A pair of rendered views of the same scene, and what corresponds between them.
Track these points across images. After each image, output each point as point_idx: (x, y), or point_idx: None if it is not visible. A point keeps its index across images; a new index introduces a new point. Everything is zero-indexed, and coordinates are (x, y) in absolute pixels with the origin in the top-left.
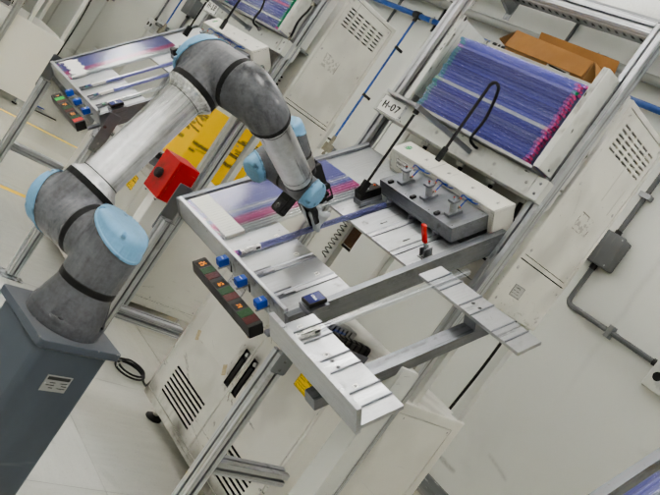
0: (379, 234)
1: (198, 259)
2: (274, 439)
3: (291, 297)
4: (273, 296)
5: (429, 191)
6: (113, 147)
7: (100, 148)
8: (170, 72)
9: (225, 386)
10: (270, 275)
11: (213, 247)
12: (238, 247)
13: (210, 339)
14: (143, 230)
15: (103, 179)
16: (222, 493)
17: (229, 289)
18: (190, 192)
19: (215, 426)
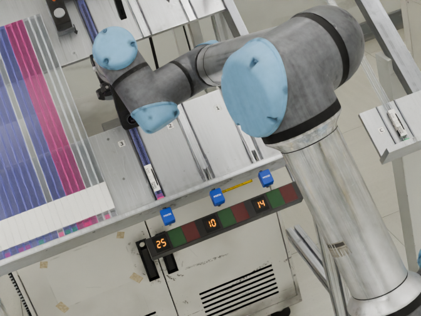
0: (147, 23)
1: (150, 248)
2: (255, 232)
3: (260, 143)
4: (269, 160)
5: None
6: (384, 247)
7: (374, 268)
8: (301, 136)
9: (156, 279)
10: (211, 161)
11: (112, 230)
12: (137, 194)
13: (83, 289)
14: None
15: (407, 272)
16: (259, 304)
17: (225, 213)
18: None
19: (190, 301)
